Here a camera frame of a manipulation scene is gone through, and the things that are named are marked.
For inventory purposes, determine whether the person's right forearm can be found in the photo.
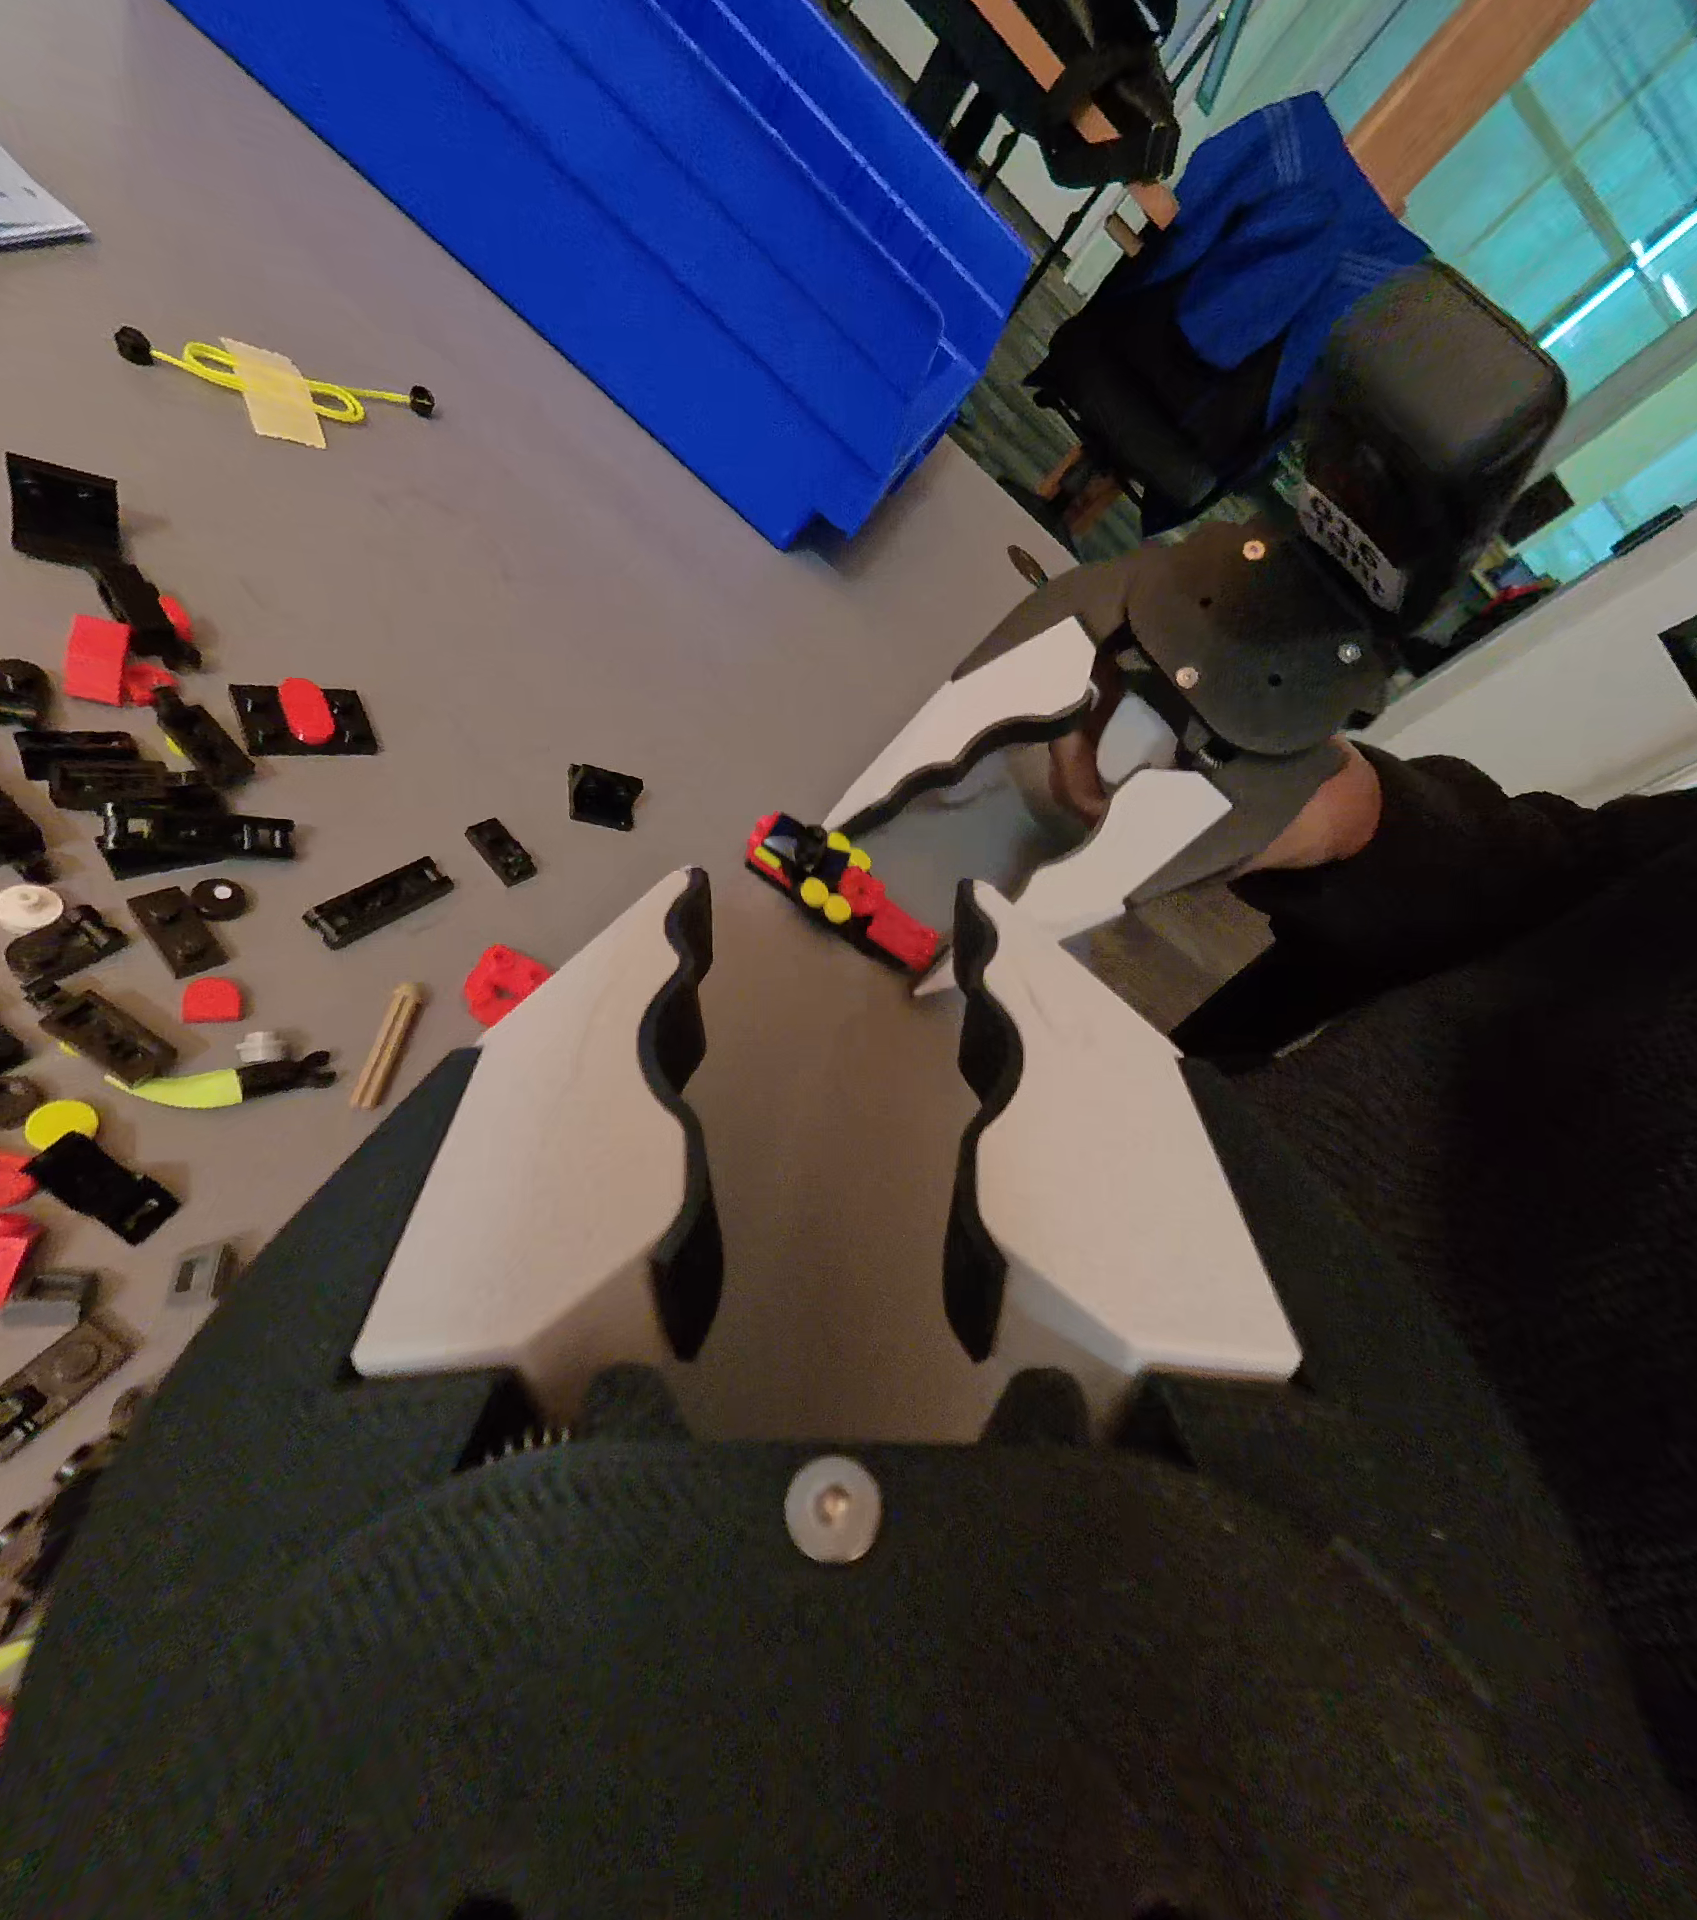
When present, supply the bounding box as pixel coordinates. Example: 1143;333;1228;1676
1170;742;1697;1069

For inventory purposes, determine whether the blue storage bin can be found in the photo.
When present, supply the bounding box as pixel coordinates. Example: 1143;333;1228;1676
164;0;1036;552

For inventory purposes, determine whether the black bracket brick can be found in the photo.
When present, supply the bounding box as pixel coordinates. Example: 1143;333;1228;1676
3;452;122;564

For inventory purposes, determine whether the tan rod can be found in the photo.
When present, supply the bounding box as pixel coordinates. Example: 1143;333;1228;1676
348;981;423;1111

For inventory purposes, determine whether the black office chair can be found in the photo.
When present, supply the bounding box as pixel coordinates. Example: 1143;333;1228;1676
1028;283;1307;534

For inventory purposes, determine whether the person's right hand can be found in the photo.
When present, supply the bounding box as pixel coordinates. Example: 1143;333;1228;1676
1253;742;1384;871

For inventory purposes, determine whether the person's dark knit sweater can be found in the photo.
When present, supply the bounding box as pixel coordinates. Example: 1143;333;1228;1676
1192;719;1697;1920

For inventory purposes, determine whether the partly built lego model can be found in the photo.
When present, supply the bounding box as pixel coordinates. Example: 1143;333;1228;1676
745;811;944;969

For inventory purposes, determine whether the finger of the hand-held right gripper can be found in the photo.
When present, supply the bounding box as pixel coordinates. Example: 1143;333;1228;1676
1005;767;1235;949
824;618;1103;833

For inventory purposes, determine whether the wooden board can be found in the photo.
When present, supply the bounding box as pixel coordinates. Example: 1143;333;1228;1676
968;0;1182;242

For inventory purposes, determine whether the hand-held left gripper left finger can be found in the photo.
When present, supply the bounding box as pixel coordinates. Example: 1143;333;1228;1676
350;863;723;1408

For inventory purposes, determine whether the black backpack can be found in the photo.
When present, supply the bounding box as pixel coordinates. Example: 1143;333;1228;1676
1034;0;1182;190

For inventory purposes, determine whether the pile of lego pieces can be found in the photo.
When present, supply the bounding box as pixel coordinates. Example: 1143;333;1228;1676
0;450;383;1802

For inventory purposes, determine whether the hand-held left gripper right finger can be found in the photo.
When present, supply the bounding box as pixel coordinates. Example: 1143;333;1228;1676
944;875;1307;1410

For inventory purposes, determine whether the red ring-shaped brick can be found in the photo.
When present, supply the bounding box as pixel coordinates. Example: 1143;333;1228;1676
464;941;553;1029

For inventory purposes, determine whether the wooden beam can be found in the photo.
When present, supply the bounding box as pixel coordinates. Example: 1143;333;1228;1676
1350;0;1593;198

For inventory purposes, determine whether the yellow string with tape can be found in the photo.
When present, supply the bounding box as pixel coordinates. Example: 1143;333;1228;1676
111;323;436;450

